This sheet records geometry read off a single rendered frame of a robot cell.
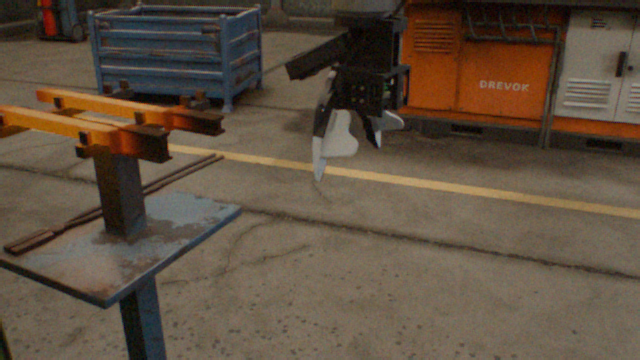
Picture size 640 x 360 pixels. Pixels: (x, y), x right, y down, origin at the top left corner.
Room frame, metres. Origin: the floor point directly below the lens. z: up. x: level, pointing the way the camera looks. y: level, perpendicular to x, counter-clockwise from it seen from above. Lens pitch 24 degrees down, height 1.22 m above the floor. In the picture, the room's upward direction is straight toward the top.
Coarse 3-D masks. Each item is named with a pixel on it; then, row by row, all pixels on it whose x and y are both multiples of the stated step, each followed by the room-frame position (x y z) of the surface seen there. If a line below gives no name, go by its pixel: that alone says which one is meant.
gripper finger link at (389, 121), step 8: (384, 112) 0.72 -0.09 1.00; (368, 120) 0.73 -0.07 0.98; (376, 120) 0.73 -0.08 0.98; (384, 120) 0.73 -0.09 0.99; (392, 120) 0.72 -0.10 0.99; (400, 120) 0.71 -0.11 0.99; (368, 128) 0.74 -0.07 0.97; (376, 128) 0.74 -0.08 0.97; (384, 128) 0.74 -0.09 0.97; (392, 128) 0.73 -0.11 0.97; (400, 128) 0.72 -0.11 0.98; (368, 136) 0.75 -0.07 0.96; (376, 136) 0.74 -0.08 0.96; (376, 144) 0.75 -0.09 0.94
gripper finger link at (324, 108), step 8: (328, 80) 0.66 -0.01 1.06; (328, 88) 0.66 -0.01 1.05; (320, 96) 0.65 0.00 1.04; (328, 96) 0.65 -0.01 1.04; (336, 96) 0.66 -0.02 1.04; (320, 104) 0.65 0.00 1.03; (328, 104) 0.65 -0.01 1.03; (336, 104) 0.66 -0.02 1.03; (320, 112) 0.64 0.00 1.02; (328, 112) 0.65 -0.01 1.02; (320, 120) 0.64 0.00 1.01; (328, 120) 0.64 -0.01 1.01; (320, 128) 0.64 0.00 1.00; (320, 136) 0.64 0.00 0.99
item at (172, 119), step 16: (48, 96) 1.05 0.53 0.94; (64, 96) 1.02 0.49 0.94; (80, 96) 1.02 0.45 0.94; (96, 96) 1.02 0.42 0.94; (112, 112) 0.96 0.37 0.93; (128, 112) 0.94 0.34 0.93; (160, 112) 0.91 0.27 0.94; (176, 112) 0.90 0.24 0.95; (192, 112) 0.89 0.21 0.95; (176, 128) 0.89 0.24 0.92; (192, 128) 0.88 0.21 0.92; (208, 128) 0.87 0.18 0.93
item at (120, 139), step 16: (16, 112) 0.91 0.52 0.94; (32, 112) 0.91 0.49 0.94; (32, 128) 0.89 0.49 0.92; (48, 128) 0.87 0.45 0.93; (64, 128) 0.85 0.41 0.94; (80, 128) 0.83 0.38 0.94; (96, 128) 0.82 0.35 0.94; (112, 128) 0.82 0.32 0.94; (128, 128) 0.79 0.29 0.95; (144, 128) 0.79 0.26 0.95; (112, 144) 0.78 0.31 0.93; (128, 144) 0.79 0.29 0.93; (144, 144) 0.78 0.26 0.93; (160, 144) 0.76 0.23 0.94; (144, 160) 0.77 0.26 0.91; (160, 160) 0.76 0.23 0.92
